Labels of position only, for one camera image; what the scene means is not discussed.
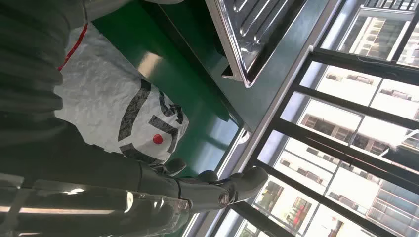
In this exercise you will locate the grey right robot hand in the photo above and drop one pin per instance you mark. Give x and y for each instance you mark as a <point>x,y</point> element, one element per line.
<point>82,183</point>

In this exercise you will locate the steel tray electronic scale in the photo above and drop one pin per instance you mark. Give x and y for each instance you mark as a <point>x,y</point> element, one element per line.
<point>252,29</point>

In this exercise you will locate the black window frame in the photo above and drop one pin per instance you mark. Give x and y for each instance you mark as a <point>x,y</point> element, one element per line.
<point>343,150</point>

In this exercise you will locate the green conveyor belt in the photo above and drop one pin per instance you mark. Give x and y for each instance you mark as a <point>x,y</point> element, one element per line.
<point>183,108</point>

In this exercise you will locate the white conveyor end roller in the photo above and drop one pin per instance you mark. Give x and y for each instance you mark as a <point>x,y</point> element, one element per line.
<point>244,137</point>

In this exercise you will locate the silver conveyor side rail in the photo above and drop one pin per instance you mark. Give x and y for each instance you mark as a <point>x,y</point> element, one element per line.
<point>226,163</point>

